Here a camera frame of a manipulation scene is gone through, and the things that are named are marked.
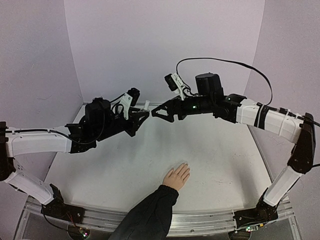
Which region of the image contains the black sleeved forearm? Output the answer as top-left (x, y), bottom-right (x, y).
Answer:
top-left (109, 185), bottom-right (179, 240)

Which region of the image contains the white nail polish cap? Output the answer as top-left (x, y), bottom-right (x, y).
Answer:
top-left (143, 100), bottom-right (150, 111)

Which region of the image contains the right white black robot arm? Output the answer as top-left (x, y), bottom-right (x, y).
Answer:
top-left (151, 72), bottom-right (316, 231)

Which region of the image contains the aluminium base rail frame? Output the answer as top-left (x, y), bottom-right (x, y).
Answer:
top-left (15, 186), bottom-right (301, 240)

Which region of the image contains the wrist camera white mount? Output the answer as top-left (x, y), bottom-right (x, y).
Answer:
top-left (164, 73), bottom-right (191, 101)
top-left (115, 87), bottom-right (140, 120)

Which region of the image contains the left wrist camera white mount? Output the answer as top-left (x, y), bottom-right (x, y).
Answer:
top-left (115, 87), bottom-right (140, 120)

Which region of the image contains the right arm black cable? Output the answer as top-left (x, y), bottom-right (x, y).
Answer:
top-left (175, 58), bottom-right (273, 105)

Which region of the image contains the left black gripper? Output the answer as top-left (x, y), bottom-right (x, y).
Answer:
top-left (95, 108), bottom-right (150, 143)

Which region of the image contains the person's bare hand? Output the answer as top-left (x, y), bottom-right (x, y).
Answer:
top-left (162, 163), bottom-right (191, 192)

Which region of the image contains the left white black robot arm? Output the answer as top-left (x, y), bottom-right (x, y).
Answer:
top-left (0, 94), bottom-right (150, 224)

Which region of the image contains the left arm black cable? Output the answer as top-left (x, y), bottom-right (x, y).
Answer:
top-left (4, 124), bottom-right (101, 142)

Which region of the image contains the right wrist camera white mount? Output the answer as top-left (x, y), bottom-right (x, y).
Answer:
top-left (164, 73), bottom-right (191, 101)

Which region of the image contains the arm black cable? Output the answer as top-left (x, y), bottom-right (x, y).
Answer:
top-left (4, 124), bottom-right (101, 142)
top-left (175, 58), bottom-right (273, 105)

